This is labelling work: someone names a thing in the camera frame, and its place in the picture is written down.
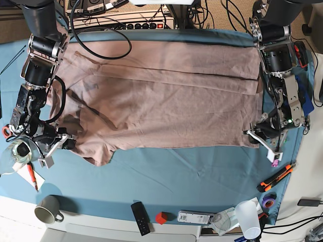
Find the orange pen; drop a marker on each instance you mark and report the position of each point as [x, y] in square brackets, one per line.
[32, 175]

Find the white barcode label box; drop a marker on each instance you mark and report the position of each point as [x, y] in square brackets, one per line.
[195, 217]

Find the clear plastic bag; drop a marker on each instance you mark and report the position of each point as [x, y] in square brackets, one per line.
[15, 156]

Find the grey ceramic mug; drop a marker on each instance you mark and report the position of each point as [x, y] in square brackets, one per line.
[48, 210]

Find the red plastic cube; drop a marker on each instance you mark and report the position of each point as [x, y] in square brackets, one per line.
[161, 218]

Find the orange black hand tool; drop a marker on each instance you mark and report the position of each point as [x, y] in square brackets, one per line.
[300, 51]

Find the purple glue tube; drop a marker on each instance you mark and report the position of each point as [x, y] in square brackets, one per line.
[275, 163]

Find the black power strip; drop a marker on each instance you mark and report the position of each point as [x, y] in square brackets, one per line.
[159, 25]

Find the purple tape roll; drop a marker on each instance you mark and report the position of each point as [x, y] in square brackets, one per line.
[269, 201]

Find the pinkish brown T-shirt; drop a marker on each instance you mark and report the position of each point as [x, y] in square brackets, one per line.
[162, 95]

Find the orange black utility knife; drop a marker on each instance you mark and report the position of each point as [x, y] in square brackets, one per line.
[275, 179]

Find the white paper note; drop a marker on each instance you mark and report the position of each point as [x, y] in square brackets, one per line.
[23, 172]

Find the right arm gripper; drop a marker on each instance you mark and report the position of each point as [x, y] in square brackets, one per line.
[44, 136]

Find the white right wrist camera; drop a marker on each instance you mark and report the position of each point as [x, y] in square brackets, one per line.
[46, 162]

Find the black power adapter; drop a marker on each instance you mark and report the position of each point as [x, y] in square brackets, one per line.
[309, 202]

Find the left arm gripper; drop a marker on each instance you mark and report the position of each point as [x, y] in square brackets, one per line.
[268, 133]

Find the black remote control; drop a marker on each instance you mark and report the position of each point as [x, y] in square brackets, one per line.
[141, 218]

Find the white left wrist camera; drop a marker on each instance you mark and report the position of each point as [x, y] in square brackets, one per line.
[273, 156]

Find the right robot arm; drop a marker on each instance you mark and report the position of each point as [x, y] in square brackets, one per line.
[47, 44]

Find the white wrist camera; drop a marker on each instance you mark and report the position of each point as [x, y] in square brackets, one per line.
[46, 162]
[273, 156]

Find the red tape roll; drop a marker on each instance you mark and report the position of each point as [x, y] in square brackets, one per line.
[6, 132]

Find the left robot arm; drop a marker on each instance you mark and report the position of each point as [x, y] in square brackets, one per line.
[271, 28]

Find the blue plastic box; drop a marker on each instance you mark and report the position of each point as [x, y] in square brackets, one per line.
[304, 98]

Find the translucent plastic cup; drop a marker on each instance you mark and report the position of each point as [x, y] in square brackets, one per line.
[247, 216]

